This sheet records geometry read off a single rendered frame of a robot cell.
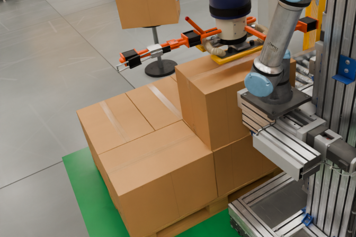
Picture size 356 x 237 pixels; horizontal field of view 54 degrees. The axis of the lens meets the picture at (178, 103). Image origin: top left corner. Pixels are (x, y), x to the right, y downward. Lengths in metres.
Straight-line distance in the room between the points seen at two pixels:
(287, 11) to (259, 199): 1.31
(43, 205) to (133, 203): 1.04
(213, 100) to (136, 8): 2.02
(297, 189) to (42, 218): 1.78
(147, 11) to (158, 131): 1.72
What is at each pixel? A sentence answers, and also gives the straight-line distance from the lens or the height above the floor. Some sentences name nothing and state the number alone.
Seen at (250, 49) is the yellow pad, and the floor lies 1.07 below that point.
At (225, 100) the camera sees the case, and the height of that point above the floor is 0.86.
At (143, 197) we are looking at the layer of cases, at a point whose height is 0.45.
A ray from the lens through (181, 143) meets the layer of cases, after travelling 2.18.
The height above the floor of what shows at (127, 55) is 1.20.
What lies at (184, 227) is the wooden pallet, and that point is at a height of 0.02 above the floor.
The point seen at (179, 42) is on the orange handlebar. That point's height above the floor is 1.19.
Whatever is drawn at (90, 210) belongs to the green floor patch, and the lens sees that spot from 2.71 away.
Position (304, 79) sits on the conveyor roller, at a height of 0.54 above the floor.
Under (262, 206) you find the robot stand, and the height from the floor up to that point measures 0.21.
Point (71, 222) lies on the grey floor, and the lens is 2.70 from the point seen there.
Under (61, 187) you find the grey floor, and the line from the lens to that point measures 2.98.
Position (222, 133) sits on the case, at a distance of 2.06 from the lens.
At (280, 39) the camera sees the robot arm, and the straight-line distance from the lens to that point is 1.30.
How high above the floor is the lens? 1.95
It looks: 34 degrees down
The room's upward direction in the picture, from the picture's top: 9 degrees counter-clockwise
